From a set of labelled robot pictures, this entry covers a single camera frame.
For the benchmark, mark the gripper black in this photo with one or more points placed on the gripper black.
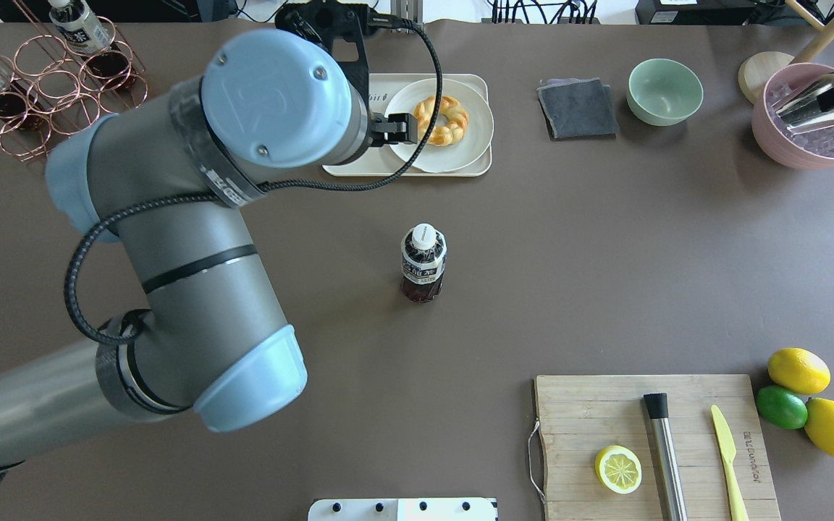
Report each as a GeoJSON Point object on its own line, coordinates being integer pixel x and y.
{"type": "Point", "coordinates": [393, 129]}

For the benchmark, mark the tea bottle white cap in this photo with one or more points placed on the tea bottle white cap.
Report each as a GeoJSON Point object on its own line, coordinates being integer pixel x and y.
{"type": "Point", "coordinates": [423, 262]}

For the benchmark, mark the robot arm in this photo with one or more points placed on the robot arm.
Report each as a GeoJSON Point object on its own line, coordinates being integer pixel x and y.
{"type": "Point", "coordinates": [176, 309]}

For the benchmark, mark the beige serving tray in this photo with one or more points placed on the beige serving tray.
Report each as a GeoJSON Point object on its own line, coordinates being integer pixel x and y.
{"type": "Point", "coordinates": [383, 161]}

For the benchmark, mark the tea bottle in rack rear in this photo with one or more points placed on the tea bottle in rack rear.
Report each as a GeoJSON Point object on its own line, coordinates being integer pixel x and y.
{"type": "Point", "coordinates": [86, 36]}

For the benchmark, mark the white round plate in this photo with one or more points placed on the white round plate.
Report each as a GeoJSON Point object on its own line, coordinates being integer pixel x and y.
{"type": "Point", "coordinates": [436, 159]}

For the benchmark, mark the dark grey cloth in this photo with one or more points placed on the dark grey cloth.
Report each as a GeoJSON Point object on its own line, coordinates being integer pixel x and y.
{"type": "Point", "coordinates": [577, 108]}

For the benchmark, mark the green ceramic bowl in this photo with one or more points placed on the green ceramic bowl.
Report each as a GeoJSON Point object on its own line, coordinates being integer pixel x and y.
{"type": "Point", "coordinates": [662, 92]}

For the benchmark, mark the wooden cutting board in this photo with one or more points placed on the wooden cutting board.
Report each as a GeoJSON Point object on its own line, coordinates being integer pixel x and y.
{"type": "Point", "coordinates": [579, 415]}

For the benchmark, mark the wooden mug tree stand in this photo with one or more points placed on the wooden mug tree stand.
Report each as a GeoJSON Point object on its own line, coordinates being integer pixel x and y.
{"type": "Point", "coordinates": [759, 68]}

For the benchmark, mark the half lemon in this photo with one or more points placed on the half lemon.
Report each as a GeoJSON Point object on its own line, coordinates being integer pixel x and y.
{"type": "Point", "coordinates": [618, 469]}

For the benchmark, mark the metal ice scoop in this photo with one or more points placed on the metal ice scoop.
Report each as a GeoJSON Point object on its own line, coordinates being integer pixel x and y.
{"type": "Point", "coordinates": [812, 109]}

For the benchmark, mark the pink bowl with ice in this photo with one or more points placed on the pink bowl with ice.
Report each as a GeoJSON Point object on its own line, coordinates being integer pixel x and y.
{"type": "Point", "coordinates": [808, 150]}

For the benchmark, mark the steel muddler black tip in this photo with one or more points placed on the steel muddler black tip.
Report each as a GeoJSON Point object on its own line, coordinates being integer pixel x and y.
{"type": "Point", "coordinates": [671, 492]}

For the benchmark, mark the whole lemon far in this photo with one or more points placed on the whole lemon far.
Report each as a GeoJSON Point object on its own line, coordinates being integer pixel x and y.
{"type": "Point", "coordinates": [799, 370]}

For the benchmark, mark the green lime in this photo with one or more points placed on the green lime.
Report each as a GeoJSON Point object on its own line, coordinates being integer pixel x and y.
{"type": "Point", "coordinates": [781, 407]}

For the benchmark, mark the yellow plastic knife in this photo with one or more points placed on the yellow plastic knife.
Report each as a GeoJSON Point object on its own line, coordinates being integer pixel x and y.
{"type": "Point", "coordinates": [728, 453]}

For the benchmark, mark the twisted ring pastry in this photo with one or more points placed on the twisted ring pastry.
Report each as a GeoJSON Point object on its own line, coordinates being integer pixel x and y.
{"type": "Point", "coordinates": [451, 123]}

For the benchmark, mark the copper wire bottle rack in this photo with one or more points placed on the copper wire bottle rack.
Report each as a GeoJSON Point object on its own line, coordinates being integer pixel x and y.
{"type": "Point", "coordinates": [62, 97]}

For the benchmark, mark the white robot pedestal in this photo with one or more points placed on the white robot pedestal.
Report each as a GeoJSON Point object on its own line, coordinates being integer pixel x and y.
{"type": "Point", "coordinates": [421, 508]}

